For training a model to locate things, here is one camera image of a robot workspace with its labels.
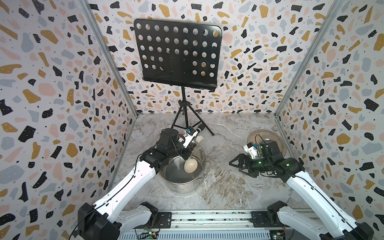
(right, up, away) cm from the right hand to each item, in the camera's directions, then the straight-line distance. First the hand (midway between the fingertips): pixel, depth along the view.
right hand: (234, 167), depth 71 cm
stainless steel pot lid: (+27, +14, +36) cm, 47 cm away
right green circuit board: (+21, -32, 0) cm, 39 cm away
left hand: (-19, +11, +3) cm, 22 cm away
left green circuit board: (-41, -33, 0) cm, 53 cm away
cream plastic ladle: (-22, -3, +19) cm, 29 cm away
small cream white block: (-17, +11, +32) cm, 38 cm away
